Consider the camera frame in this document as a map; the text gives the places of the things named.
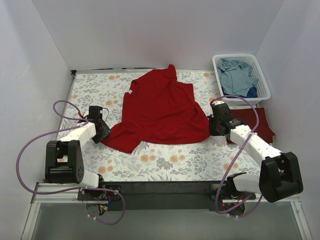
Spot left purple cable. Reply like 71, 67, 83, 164
16, 99, 126, 226

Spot white plastic basket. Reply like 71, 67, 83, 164
212, 53, 272, 105

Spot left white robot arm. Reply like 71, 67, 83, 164
45, 105, 112, 200

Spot aluminium frame rail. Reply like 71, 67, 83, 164
31, 183, 300, 204

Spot dark blue t shirt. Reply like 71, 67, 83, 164
222, 86, 258, 98

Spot floral patterned table mat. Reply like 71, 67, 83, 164
61, 70, 260, 182

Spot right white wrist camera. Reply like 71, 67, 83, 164
210, 99, 225, 106

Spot folded dark red t shirt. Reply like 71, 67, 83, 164
230, 107, 275, 144

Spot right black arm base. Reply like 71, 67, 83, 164
204, 184, 251, 200

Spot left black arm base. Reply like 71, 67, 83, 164
77, 184, 123, 201

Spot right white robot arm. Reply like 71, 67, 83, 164
208, 101, 304, 203

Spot light blue t shirt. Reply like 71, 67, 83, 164
217, 59, 258, 93

